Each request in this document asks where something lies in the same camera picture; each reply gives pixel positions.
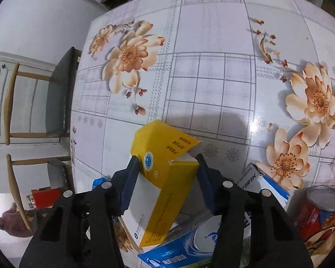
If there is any red drink can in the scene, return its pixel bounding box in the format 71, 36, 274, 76
295, 186, 335, 267

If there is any yellow white carton box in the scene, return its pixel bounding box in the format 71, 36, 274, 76
120, 120, 200, 253

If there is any blue white toothpaste box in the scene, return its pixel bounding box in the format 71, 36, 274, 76
138, 213, 221, 267

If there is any red jar on floor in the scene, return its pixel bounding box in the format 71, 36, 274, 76
26, 188, 62, 209

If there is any small white blue box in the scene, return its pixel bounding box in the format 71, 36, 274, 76
234, 163, 290, 208

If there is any wooden chair dark seat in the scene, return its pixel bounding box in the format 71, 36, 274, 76
3, 47, 82, 145

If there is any floral plastic tablecloth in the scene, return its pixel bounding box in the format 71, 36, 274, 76
71, 0, 335, 211

